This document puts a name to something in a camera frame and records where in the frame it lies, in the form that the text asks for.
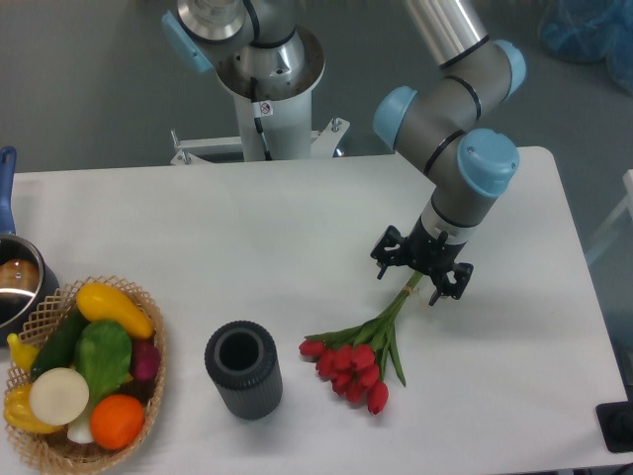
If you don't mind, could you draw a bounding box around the white round onion slice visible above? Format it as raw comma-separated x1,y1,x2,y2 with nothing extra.
29,367,89,426

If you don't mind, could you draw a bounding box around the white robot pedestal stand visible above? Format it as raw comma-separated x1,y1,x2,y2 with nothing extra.
170,86,350,165

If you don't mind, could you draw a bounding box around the green lettuce leaf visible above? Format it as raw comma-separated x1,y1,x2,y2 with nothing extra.
67,320,132,444

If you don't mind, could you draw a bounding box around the blue handled saucepan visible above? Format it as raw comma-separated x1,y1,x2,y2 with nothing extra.
1,146,58,347

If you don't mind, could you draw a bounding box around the white frame at right edge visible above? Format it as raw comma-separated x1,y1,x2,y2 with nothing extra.
585,169,632,266

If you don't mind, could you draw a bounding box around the orange fruit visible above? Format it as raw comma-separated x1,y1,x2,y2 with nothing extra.
90,394,144,450

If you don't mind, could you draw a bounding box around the red tulip bouquet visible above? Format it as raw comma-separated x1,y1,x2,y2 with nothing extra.
299,271,422,415

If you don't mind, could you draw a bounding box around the green cucumber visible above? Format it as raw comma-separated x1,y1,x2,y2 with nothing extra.
30,307,89,381

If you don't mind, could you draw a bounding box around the yellow bell pepper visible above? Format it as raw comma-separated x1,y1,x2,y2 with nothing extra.
4,384,64,434

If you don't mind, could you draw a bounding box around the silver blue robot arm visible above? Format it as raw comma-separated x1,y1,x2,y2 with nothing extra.
161,1,526,299

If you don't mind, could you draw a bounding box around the black device at table edge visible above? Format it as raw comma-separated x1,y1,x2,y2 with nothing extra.
595,402,632,453

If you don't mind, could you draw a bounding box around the yellow squash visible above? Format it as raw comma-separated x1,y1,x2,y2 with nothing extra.
75,282,154,339

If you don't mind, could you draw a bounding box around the woven wicker basket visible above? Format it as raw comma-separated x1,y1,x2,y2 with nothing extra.
1,276,167,474

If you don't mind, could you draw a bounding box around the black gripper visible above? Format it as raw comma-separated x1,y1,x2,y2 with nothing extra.
370,219,474,306

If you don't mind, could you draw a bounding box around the dark grey ribbed vase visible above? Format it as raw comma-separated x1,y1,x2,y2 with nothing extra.
204,321,283,421

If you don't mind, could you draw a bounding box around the purple red onion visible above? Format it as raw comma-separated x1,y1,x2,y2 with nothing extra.
130,340,161,382

